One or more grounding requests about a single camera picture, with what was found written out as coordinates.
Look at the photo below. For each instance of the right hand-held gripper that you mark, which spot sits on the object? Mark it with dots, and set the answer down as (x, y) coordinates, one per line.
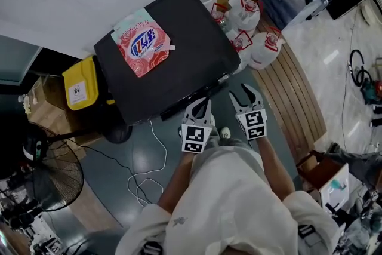
(252, 124)

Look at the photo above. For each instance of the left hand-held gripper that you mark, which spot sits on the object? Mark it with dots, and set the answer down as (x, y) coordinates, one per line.
(195, 137)

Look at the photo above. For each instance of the black washing machine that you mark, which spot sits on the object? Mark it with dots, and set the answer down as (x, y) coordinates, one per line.
(194, 47)

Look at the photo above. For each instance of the person's right forearm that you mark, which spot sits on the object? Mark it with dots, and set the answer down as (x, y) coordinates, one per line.
(274, 167)

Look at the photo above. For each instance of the person's left forearm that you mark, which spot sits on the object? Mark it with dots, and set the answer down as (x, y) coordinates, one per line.
(176, 182)

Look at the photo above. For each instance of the person's white shoe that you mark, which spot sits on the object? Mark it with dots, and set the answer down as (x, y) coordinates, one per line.
(225, 132)
(213, 121)

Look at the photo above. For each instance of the person's grey trousers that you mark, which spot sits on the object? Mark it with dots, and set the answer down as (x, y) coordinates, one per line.
(229, 143)

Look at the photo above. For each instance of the wooden slatted platform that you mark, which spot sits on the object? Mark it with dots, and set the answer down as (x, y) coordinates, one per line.
(292, 98)

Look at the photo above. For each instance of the pink detergent pouch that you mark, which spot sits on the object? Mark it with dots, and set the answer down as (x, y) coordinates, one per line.
(143, 47)

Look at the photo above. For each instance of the person's white shirt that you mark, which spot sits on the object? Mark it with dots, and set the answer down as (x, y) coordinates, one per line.
(226, 203)

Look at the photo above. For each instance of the brown wooden chair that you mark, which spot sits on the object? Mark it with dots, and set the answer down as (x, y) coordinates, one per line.
(322, 173)

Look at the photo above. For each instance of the silver suitcase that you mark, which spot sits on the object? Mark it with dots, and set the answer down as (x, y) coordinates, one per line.
(319, 7)

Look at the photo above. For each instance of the white box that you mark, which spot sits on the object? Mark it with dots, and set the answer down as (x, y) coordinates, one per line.
(334, 188)

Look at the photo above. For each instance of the yellow lidded black bin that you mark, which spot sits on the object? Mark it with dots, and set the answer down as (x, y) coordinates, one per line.
(80, 83)

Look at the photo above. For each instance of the green power tool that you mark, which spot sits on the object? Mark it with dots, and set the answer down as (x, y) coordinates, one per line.
(371, 91)

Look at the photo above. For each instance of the stacked flat cardboard boxes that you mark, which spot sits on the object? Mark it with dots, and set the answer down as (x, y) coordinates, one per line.
(53, 116)

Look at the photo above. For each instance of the white round basin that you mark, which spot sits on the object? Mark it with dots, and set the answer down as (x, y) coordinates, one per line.
(370, 13)

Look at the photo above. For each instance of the black standing fan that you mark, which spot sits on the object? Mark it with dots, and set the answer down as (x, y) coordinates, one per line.
(59, 176)

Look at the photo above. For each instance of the white crumpled rag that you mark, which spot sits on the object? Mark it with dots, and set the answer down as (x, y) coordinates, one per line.
(25, 103)

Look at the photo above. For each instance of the teal glass partition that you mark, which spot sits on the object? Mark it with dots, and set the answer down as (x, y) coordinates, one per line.
(15, 59)

